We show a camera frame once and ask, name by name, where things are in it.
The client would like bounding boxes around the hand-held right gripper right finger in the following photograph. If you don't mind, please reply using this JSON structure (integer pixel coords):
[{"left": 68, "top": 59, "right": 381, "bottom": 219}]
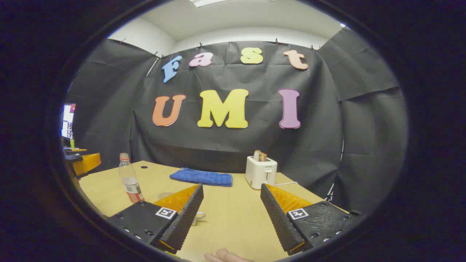
[{"left": 260, "top": 183, "right": 362, "bottom": 256}]

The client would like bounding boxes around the black backdrop cloth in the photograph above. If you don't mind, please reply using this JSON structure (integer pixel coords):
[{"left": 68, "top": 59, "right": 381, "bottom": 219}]
[{"left": 66, "top": 27, "right": 408, "bottom": 215}]

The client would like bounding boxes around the ceiling light panel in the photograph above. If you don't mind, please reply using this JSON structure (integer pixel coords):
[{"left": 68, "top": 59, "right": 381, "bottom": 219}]
[{"left": 189, "top": 0, "right": 273, "bottom": 8}]

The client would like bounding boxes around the clear plastic water bottle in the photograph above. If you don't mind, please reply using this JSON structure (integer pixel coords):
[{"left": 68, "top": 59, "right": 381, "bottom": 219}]
[{"left": 119, "top": 153, "right": 145, "bottom": 203}]

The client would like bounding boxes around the white toaster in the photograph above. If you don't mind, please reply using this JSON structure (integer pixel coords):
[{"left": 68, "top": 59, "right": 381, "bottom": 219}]
[{"left": 245, "top": 155, "right": 278, "bottom": 190}]

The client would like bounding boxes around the blue towel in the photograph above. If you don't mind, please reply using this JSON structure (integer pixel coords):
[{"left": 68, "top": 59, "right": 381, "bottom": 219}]
[{"left": 169, "top": 167, "right": 233, "bottom": 187}]

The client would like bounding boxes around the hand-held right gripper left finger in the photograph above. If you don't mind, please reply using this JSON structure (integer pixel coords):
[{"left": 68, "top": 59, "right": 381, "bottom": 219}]
[{"left": 108, "top": 183, "right": 205, "bottom": 254}]

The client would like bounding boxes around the computer monitor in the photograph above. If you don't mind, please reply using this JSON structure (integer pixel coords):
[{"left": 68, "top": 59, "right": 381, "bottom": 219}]
[{"left": 61, "top": 104, "right": 76, "bottom": 139}]

